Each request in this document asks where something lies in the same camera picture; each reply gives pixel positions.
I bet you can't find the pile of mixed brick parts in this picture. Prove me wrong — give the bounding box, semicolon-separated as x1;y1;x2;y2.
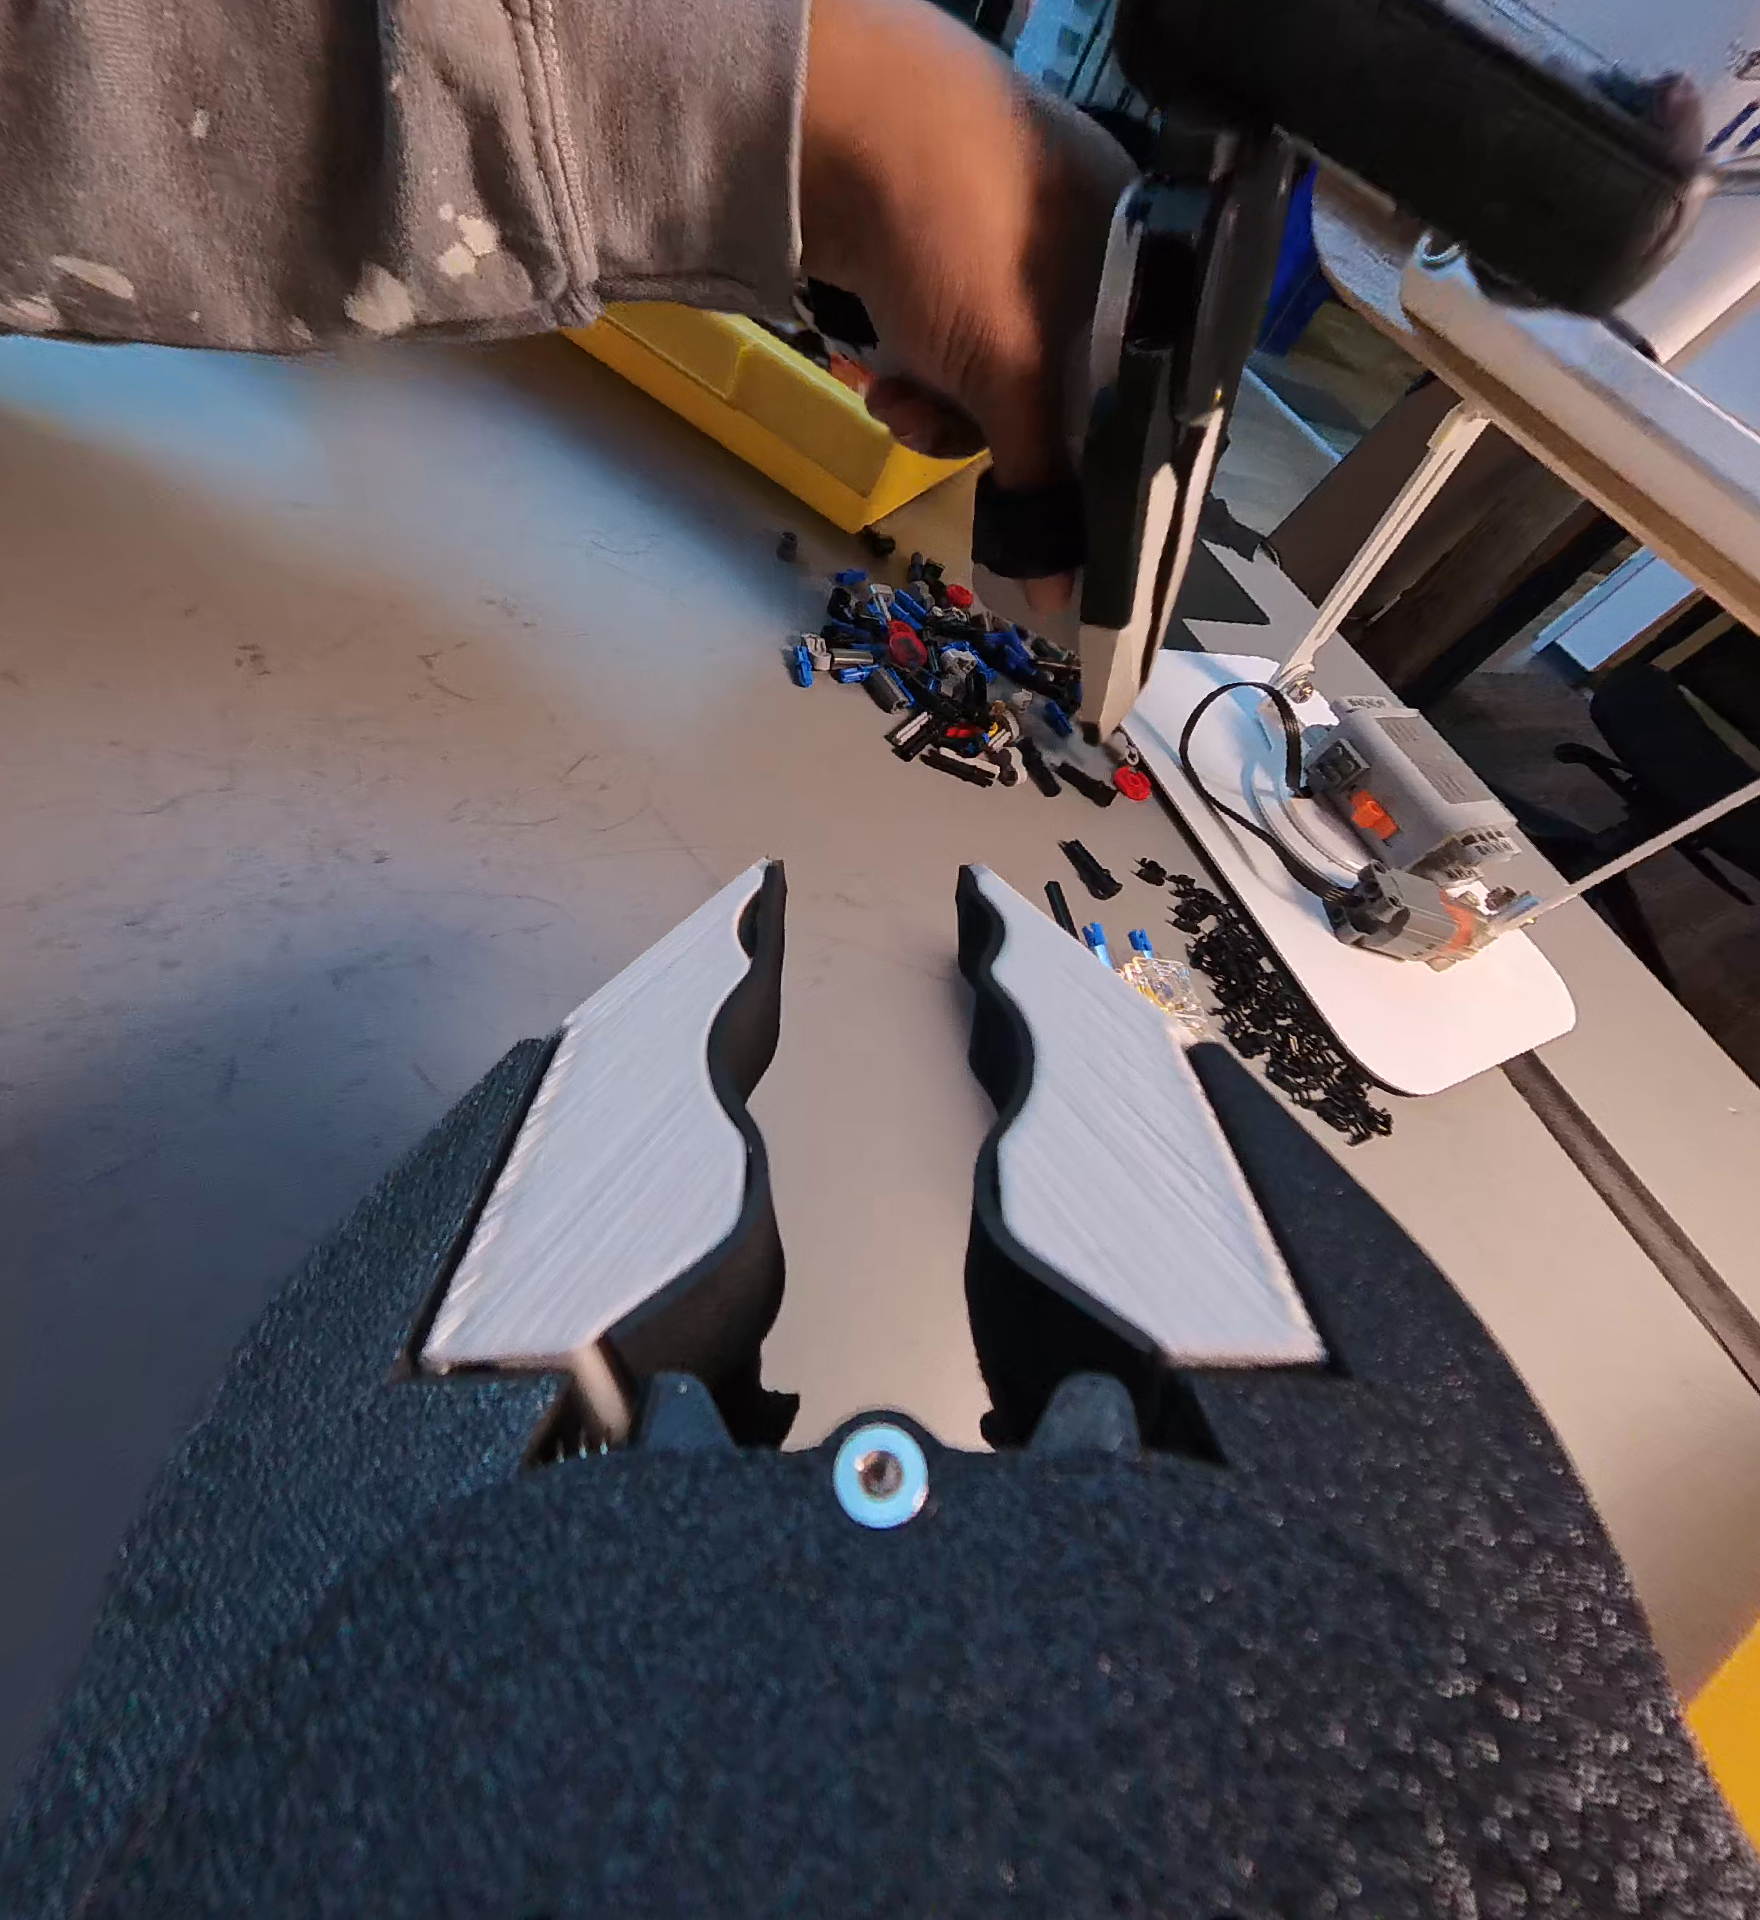
778;553;1158;812

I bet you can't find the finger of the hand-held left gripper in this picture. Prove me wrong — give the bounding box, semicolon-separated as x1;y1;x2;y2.
1136;407;1227;669
1078;343;1185;746

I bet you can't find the pile of black pins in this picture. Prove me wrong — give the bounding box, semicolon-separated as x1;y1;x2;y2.
1132;850;1397;1148

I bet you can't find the grey desk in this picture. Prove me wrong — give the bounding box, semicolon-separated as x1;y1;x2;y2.
0;319;1760;1920

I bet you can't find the person's left forearm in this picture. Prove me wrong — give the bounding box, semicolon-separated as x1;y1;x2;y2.
0;0;817;356

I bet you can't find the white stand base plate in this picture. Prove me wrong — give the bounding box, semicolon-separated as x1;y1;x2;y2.
1116;647;1583;1099

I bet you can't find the black motor cable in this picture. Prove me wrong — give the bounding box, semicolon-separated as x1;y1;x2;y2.
1176;682;1365;905

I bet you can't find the clear brick engine assembly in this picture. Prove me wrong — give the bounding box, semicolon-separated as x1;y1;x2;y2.
1040;874;1216;1040

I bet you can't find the grey motor brick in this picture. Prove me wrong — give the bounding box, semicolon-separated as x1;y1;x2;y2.
1297;693;1544;964

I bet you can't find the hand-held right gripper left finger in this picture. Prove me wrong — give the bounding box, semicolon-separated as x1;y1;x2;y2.
418;856;793;1373

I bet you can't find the black office chair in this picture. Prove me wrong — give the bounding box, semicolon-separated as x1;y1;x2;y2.
1553;657;1760;905

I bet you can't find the person's left hand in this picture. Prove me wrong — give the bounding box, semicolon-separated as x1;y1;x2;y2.
797;0;1139;619

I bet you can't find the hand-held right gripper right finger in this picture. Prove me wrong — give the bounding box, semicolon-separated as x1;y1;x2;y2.
956;860;1332;1370

